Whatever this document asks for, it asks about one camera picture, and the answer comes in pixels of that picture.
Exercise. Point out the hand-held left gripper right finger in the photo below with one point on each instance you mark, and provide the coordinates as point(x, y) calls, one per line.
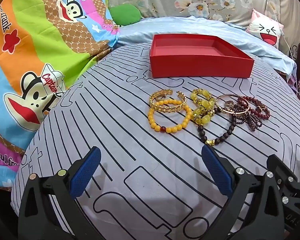
point(216, 172)

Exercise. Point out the grey line-print bed sheet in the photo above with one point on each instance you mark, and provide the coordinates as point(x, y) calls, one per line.
point(130, 142)

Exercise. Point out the green pillow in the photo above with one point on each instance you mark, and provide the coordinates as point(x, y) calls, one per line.
point(125, 15)

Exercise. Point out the white laughing face pillow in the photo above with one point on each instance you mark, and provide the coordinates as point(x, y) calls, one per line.
point(266, 28)

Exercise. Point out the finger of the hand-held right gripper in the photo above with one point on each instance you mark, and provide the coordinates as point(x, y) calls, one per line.
point(277, 167)

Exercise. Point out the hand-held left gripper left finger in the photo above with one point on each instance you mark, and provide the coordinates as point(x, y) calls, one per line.
point(86, 172)

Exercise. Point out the red cardboard box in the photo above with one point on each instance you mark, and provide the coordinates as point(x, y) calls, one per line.
point(202, 67)

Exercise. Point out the dark garnet bead strand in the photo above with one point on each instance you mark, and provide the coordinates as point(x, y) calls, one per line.
point(250, 122)

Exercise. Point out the rose gold bangle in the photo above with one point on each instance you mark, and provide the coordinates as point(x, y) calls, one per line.
point(231, 111)

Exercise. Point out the gold leaf bangle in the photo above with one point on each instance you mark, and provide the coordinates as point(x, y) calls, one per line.
point(170, 108)

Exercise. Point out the cartoon monkey blanket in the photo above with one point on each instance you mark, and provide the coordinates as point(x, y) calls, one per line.
point(40, 55)

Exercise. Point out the light blue blanket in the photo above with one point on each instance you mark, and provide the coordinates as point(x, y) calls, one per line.
point(185, 26)

